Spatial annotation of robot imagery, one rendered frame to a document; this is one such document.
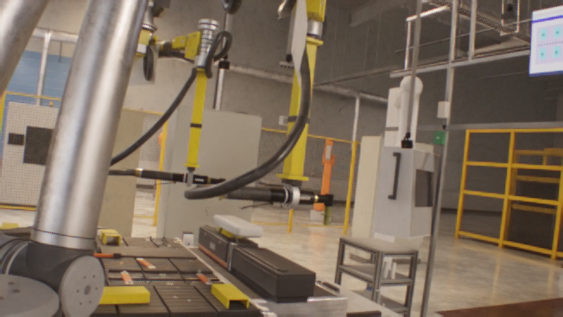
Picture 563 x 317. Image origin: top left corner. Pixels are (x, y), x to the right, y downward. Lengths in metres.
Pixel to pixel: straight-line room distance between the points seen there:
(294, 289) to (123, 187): 4.65
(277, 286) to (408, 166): 2.75
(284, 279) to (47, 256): 0.96
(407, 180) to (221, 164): 2.92
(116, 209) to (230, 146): 1.72
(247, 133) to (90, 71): 5.63
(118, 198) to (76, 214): 5.31
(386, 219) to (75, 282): 3.65
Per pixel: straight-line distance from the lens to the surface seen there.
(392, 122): 5.47
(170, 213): 6.11
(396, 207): 4.16
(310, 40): 1.58
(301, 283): 1.59
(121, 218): 6.10
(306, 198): 1.57
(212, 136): 6.19
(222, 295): 1.48
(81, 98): 0.77
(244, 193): 1.46
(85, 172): 0.75
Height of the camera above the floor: 1.45
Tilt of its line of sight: 1 degrees up
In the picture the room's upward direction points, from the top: 6 degrees clockwise
